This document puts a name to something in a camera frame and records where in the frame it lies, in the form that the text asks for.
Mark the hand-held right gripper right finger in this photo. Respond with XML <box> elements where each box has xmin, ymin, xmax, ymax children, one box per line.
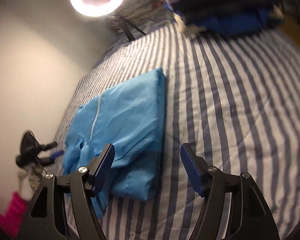
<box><xmin>180</xmin><ymin>142</ymin><xmax>280</xmax><ymax>240</ymax></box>

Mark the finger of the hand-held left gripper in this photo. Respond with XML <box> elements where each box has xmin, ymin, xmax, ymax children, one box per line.
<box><xmin>40</xmin><ymin>141</ymin><xmax>58</xmax><ymax>152</ymax></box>
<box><xmin>41</xmin><ymin>150</ymin><xmax>64</xmax><ymax>166</ymax></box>

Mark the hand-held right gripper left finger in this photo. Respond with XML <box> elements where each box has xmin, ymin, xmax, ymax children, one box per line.
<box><xmin>22</xmin><ymin>143</ymin><xmax>115</xmax><ymax>240</ymax></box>

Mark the light blue jacket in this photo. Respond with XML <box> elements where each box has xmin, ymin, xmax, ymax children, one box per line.
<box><xmin>62</xmin><ymin>67</ymin><xmax>167</xmax><ymax>219</ymax></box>

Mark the person's left forearm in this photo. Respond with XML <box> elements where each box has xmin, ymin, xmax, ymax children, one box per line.
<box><xmin>0</xmin><ymin>191</ymin><xmax>30</xmax><ymax>239</ymax></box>

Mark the person's left hand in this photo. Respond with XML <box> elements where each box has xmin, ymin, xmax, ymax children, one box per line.
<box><xmin>16</xmin><ymin>165</ymin><xmax>44</xmax><ymax>198</ymax></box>

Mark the bed with striped sheet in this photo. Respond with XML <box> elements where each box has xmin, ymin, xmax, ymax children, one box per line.
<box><xmin>54</xmin><ymin>0</ymin><xmax>300</xmax><ymax>240</ymax></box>

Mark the black tripod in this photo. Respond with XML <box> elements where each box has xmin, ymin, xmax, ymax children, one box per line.
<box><xmin>110</xmin><ymin>15</ymin><xmax>157</xmax><ymax>42</ymax></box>

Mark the folded white garment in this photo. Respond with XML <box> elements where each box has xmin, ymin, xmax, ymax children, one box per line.
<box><xmin>174</xmin><ymin>12</ymin><xmax>201</xmax><ymax>37</ymax></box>

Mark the folded royal blue garment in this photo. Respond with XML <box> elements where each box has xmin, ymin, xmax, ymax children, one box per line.
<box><xmin>165</xmin><ymin>2</ymin><xmax>275</xmax><ymax>37</ymax></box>

